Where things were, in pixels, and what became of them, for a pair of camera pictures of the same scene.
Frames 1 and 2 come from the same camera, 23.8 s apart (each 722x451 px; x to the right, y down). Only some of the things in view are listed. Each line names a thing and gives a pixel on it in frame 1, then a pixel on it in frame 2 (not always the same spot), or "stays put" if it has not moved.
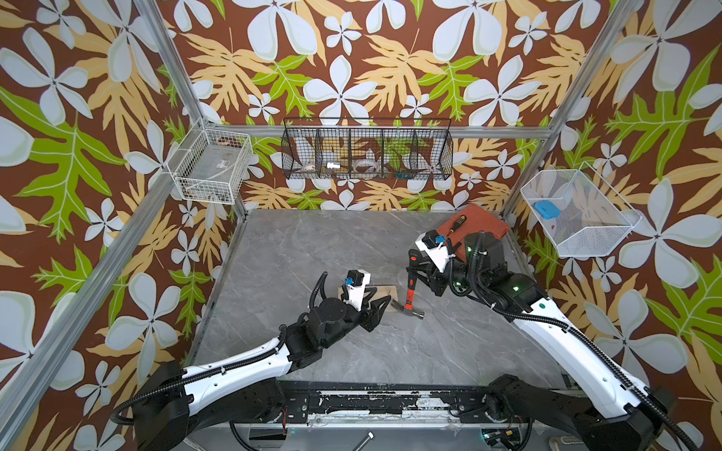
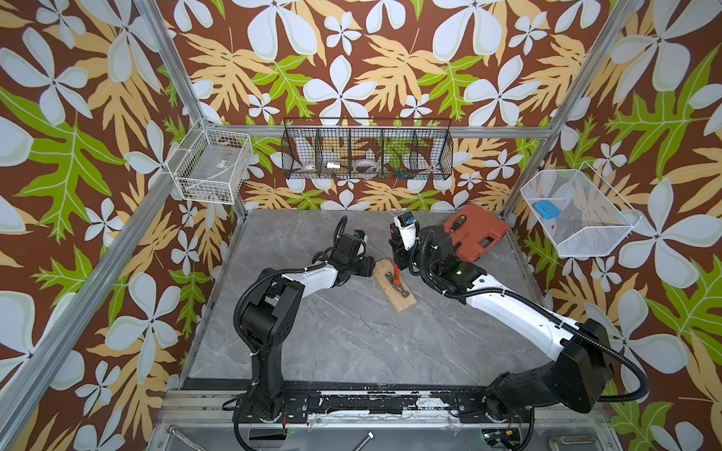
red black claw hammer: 415,260 -> 396,280
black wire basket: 367,148 stays put
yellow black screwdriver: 458,224 stays put
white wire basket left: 211,163 stays put
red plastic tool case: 472,220 stays put
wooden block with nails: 382,291 -> 396,302
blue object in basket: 547,209 stays put
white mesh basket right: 593,218 stays put
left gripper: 373,313 -> 368,264
